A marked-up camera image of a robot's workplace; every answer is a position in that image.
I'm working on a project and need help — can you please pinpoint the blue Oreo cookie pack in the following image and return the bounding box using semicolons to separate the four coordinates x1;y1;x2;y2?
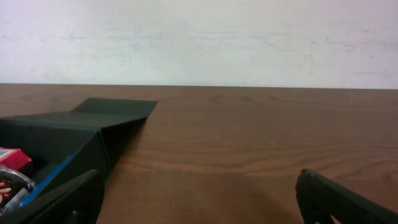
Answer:
19;155;74;207

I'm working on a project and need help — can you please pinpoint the black open gift box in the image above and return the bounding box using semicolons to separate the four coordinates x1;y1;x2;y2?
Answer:
0;97;158;224

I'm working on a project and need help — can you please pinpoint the red wafer snack box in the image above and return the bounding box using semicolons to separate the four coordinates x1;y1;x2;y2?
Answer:
1;148;34;176

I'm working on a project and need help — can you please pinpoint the red Pringles can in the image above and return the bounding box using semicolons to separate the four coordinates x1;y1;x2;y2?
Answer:
1;165;35;215

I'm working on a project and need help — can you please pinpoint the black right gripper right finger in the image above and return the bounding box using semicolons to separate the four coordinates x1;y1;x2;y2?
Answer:
295;169;397;224

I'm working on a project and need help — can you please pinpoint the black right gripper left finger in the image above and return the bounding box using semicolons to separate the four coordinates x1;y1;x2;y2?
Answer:
19;170;104;224

